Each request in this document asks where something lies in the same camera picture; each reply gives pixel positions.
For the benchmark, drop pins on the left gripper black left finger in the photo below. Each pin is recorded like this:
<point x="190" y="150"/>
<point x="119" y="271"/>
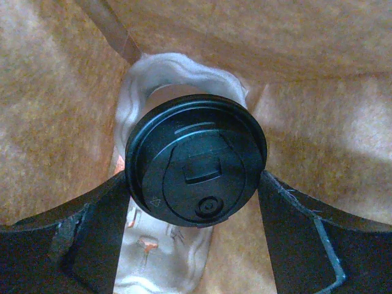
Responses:
<point x="72" y="248"/>

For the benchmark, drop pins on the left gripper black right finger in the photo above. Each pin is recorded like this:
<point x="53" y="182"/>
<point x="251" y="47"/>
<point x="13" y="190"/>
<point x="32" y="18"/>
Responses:
<point x="316" y="248"/>

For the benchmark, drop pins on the black plastic cup lid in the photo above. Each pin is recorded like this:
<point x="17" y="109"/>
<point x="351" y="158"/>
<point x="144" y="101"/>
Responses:
<point x="195" y="160"/>

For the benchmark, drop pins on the green brown paper bag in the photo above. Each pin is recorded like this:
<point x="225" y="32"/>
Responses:
<point x="318" y="76"/>

